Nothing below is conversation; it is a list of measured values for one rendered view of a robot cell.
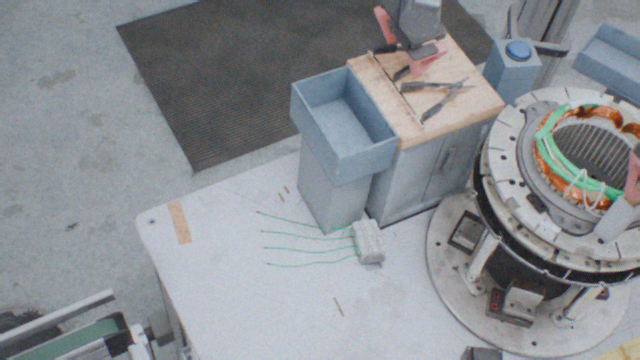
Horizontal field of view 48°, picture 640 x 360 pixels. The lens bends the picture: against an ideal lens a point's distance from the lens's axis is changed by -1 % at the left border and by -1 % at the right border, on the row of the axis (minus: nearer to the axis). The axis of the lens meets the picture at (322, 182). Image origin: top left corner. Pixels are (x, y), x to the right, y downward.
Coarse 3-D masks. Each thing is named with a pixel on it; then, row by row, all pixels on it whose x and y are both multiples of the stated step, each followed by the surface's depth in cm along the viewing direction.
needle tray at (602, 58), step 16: (608, 32) 133; (624, 32) 131; (592, 48) 134; (608, 48) 134; (624, 48) 133; (576, 64) 130; (592, 64) 127; (608, 64) 132; (624, 64) 132; (608, 80) 128; (624, 80) 126; (624, 96) 128
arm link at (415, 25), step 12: (408, 0) 99; (420, 0) 97; (432, 0) 97; (408, 12) 98; (420, 12) 98; (432, 12) 98; (408, 24) 100; (420, 24) 100; (432, 24) 100; (420, 36) 102
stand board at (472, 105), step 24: (456, 48) 125; (360, 72) 120; (432, 72) 121; (456, 72) 122; (384, 96) 117; (408, 96) 118; (432, 96) 118; (480, 96) 119; (408, 120) 115; (432, 120) 115; (456, 120) 116; (480, 120) 119; (408, 144) 114
